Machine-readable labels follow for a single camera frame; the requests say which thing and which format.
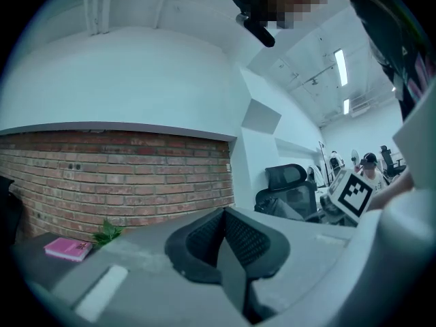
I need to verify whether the pink book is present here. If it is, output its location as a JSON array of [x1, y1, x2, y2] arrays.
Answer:
[[43, 236, 93, 263]]

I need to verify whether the black mesh office chair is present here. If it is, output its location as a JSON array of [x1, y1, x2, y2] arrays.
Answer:
[[254, 163, 320, 223]]

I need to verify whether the long ceiling light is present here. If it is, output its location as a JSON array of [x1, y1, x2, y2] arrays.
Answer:
[[334, 48, 349, 87]]

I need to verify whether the white standing fan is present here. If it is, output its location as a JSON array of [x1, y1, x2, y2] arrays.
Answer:
[[350, 148, 362, 174]]

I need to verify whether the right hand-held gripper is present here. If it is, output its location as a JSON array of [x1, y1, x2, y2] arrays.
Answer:
[[320, 168, 375, 228]]

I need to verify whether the person's black printed t-shirt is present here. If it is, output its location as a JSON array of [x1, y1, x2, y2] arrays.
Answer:
[[345, 0, 436, 122]]

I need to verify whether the person's right forearm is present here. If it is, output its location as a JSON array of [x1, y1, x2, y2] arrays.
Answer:
[[369, 174, 416, 213]]

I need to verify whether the black high-back chair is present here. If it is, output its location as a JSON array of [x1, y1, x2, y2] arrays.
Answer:
[[379, 144, 408, 181]]

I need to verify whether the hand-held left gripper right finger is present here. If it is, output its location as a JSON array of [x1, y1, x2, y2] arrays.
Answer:
[[224, 208, 291, 279]]

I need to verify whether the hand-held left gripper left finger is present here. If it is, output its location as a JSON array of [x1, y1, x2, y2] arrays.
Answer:
[[165, 208, 225, 285]]

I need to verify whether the potted green plant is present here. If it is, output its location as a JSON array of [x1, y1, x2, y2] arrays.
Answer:
[[91, 218, 125, 251]]

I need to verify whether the person's head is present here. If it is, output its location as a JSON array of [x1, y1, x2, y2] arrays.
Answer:
[[251, 0, 345, 31]]

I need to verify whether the black head-worn camera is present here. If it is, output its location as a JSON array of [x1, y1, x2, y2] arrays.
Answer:
[[227, 0, 277, 49]]

